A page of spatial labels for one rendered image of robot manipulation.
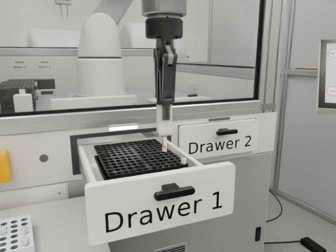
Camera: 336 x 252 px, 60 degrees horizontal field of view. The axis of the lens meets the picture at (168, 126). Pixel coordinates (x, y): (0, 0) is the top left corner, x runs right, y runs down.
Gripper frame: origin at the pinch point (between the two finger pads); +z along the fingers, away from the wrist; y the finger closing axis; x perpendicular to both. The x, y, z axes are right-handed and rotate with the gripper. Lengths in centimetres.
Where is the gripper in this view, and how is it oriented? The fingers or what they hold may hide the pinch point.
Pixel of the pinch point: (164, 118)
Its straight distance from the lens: 62.5
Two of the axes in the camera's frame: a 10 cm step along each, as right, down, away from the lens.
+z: 0.0, 9.7, 2.4
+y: -2.1, -2.3, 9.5
